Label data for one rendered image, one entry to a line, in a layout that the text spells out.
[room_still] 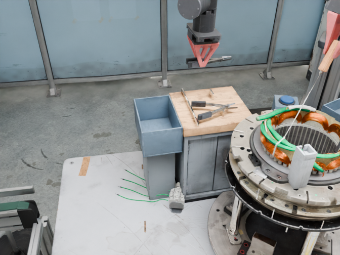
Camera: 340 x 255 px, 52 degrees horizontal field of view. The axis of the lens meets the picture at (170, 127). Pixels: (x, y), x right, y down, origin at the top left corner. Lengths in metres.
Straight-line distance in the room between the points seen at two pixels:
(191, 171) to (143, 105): 0.24
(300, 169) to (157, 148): 0.39
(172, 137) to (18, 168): 1.75
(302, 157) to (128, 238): 0.55
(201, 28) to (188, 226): 0.55
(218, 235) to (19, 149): 1.95
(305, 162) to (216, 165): 0.38
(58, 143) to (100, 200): 1.58
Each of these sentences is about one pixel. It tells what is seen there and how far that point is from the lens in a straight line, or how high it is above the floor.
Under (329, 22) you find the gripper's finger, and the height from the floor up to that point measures 1.38.
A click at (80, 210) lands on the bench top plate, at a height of 0.78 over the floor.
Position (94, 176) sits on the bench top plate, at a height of 0.78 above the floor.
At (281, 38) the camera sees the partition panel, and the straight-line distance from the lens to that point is 3.38.
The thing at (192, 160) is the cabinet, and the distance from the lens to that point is 0.98.
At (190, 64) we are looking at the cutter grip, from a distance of 0.93.
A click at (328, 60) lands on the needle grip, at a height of 1.31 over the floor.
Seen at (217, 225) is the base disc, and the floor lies 0.80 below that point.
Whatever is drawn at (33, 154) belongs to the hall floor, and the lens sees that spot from 2.62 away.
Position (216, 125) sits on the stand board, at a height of 1.06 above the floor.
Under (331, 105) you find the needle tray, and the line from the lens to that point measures 1.11.
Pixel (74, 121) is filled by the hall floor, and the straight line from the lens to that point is 2.85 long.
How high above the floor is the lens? 1.60
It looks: 37 degrees down
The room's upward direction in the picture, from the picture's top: straight up
